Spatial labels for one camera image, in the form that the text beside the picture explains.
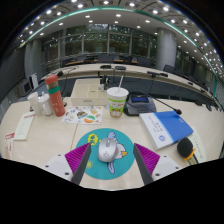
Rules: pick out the paper cup with straw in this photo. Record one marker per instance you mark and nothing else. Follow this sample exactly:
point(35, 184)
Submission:
point(117, 101)

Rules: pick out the red-orange drink bottle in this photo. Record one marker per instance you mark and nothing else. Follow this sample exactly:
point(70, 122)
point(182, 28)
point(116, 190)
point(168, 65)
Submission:
point(56, 96)

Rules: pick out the black gooseneck microphone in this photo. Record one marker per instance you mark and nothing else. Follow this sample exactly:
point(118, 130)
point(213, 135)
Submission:
point(166, 106)

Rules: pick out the dark office chairs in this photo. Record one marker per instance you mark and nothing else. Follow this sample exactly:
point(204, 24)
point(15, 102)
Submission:
point(143, 61)

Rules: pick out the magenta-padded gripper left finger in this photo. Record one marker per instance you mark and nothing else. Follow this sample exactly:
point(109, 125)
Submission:
point(77, 159)

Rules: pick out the silver grey computer mouse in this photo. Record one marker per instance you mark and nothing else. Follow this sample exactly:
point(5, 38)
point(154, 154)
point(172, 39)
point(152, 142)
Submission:
point(107, 150)

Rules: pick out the round teal cartoon mouse pad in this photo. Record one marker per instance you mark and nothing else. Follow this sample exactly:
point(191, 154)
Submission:
point(100, 170)

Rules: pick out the grey monitor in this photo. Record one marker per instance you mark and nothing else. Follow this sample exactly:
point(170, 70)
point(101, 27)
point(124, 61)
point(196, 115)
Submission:
point(24, 88)

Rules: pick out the red and white leaflet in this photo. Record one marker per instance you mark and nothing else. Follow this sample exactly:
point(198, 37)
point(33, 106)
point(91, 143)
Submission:
point(9, 145)

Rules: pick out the black conference microphone console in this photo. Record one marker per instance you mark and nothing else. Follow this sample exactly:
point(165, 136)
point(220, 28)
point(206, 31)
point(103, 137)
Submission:
point(140, 105)

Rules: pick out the small white bottle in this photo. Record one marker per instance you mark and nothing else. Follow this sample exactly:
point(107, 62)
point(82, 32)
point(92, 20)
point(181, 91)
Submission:
point(46, 106)

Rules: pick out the white paper cup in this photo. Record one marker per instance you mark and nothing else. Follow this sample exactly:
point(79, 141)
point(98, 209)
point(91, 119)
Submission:
point(34, 105)

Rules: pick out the blue and white book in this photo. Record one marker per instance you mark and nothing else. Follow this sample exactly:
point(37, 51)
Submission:
point(166, 128)

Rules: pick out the white cardboard box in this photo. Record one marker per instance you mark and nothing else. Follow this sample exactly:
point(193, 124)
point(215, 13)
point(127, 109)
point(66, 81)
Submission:
point(87, 93)

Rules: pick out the colourful sticker sheet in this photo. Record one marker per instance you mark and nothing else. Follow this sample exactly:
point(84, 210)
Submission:
point(83, 116)

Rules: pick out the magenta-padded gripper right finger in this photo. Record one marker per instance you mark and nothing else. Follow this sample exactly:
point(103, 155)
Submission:
point(148, 160)

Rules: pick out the ceiling lights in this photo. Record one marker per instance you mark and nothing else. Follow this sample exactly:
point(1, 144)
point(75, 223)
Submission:
point(118, 15)

